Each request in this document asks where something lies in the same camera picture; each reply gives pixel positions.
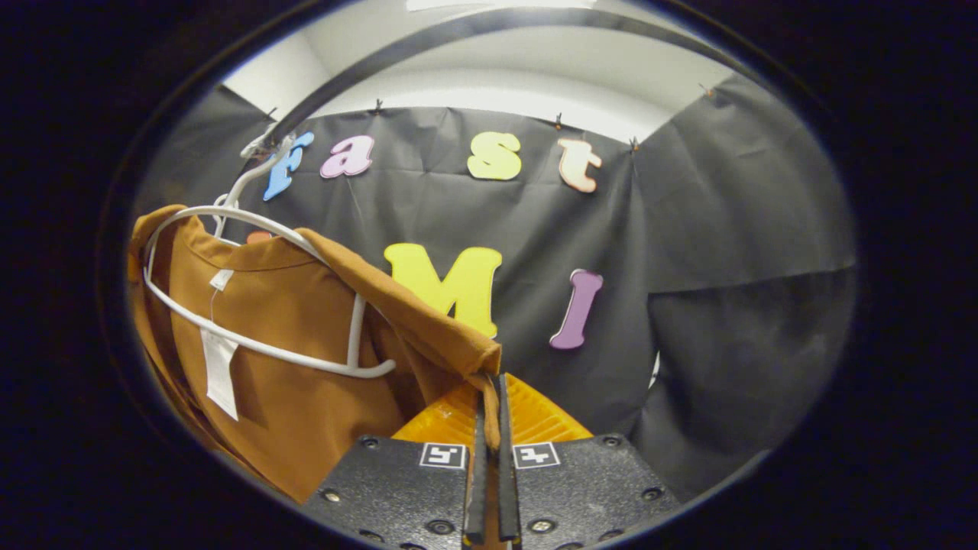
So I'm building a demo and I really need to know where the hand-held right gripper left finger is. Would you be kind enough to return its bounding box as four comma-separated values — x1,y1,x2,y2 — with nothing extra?
298,374,490,550

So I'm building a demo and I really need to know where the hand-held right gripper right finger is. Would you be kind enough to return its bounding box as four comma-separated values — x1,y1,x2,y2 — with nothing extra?
497,372,681,550

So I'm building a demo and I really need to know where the brown shirt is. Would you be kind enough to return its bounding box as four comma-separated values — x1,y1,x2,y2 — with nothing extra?
126,202,505,550

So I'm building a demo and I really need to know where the white clothes hanger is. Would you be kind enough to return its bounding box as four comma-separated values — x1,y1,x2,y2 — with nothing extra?
143,136,398,380

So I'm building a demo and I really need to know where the black metal clothes rack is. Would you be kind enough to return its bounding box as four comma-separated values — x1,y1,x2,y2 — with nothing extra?
260,6,765,150

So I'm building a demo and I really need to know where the black backdrop cloth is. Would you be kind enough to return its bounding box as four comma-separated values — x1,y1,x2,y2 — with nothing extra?
134,73,860,505

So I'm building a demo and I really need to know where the row of cloth clips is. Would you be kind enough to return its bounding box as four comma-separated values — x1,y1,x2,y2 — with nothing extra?
264,82,715,154

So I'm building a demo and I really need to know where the ceiling light panel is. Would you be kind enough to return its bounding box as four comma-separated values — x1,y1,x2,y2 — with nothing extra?
405,0,597,11

